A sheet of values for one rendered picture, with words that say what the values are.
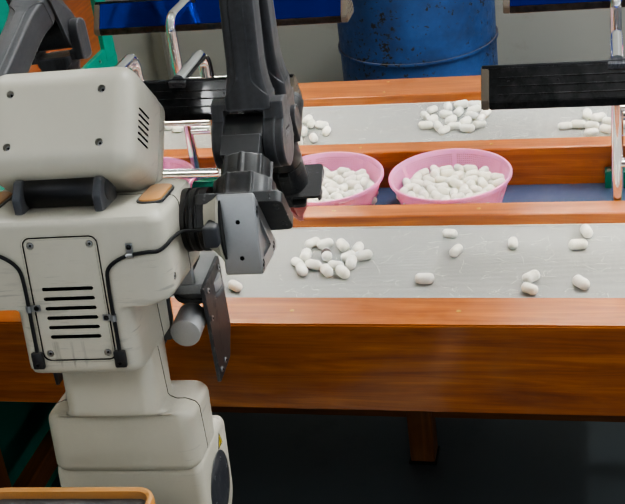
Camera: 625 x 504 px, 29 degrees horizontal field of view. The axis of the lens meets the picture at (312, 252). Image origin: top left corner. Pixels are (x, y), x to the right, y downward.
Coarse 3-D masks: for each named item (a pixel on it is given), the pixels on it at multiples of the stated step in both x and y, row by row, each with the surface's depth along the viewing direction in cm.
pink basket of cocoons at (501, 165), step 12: (420, 156) 272; (444, 156) 273; (456, 156) 273; (468, 156) 272; (480, 156) 271; (492, 156) 268; (396, 168) 268; (408, 168) 271; (420, 168) 273; (480, 168) 271; (492, 168) 269; (504, 168) 264; (396, 180) 267; (396, 192) 258; (492, 192) 252; (504, 192) 259
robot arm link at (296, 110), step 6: (294, 96) 190; (300, 96) 191; (300, 102) 190; (294, 108) 179; (300, 108) 190; (294, 114) 179; (300, 114) 189; (294, 120) 179; (300, 120) 183; (294, 126) 180; (300, 126) 183; (294, 132) 181; (300, 132) 183; (294, 138) 182; (300, 138) 182
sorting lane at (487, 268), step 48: (288, 240) 250; (336, 240) 247; (384, 240) 244; (432, 240) 242; (480, 240) 239; (528, 240) 237; (624, 240) 232; (288, 288) 232; (336, 288) 230; (384, 288) 227; (432, 288) 225; (480, 288) 223; (576, 288) 219; (624, 288) 217
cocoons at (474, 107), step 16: (432, 112) 300; (448, 112) 296; (480, 112) 294; (176, 128) 309; (304, 128) 297; (320, 128) 300; (448, 128) 288; (464, 128) 287; (560, 128) 281; (592, 128) 276; (608, 128) 276
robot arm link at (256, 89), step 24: (240, 0) 160; (240, 24) 161; (240, 48) 162; (240, 72) 163; (264, 72) 165; (240, 96) 164; (264, 96) 164; (216, 120) 167; (264, 120) 165; (288, 120) 169; (216, 144) 166; (264, 144) 165; (288, 144) 168
